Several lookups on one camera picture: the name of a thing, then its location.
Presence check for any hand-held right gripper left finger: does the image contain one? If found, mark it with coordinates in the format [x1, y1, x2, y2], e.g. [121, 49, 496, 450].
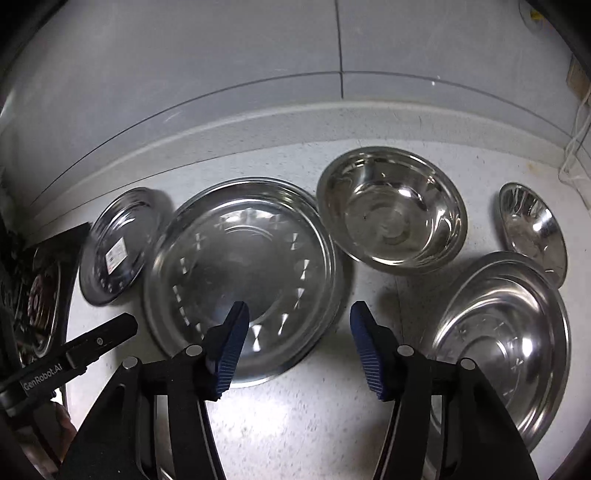
[58, 301, 250, 480]

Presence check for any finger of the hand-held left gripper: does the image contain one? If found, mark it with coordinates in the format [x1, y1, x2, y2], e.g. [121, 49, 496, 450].
[64, 313, 139, 371]

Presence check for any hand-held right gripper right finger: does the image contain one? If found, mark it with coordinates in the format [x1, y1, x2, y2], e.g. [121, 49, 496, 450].
[349, 301, 541, 480]

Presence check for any stack of steel bowls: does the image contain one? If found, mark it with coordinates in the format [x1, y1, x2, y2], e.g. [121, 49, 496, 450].
[142, 178, 345, 388]

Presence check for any small labelled steel plate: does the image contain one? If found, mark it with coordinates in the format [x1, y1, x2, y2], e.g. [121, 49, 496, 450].
[78, 187, 174, 306]

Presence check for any medium deep steel plate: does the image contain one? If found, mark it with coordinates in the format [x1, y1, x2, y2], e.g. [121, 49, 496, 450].
[427, 251, 572, 455]

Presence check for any large steel bowl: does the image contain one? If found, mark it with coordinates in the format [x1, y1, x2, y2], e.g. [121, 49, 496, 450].
[316, 147, 468, 276]

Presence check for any small steel bowl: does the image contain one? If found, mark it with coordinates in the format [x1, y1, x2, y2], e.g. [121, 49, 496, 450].
[499, 182, 568, 289]

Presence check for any person's left hand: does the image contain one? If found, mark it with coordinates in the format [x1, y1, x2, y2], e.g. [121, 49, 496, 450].
[44, 399, 78, 464]

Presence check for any gas burner with grate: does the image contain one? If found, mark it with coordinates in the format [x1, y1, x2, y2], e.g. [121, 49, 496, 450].
[14, 258, 63, 356]

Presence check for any black glass gas stove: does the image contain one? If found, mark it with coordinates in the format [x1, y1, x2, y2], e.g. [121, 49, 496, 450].
[0, 222, 90, 370]

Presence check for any white cable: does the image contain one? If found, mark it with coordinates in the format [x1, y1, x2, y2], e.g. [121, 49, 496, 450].
[558, 90, 591, 185]

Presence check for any beige wall socket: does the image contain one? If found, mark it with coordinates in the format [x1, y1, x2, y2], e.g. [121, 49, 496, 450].
[566, 58, 591, 100]

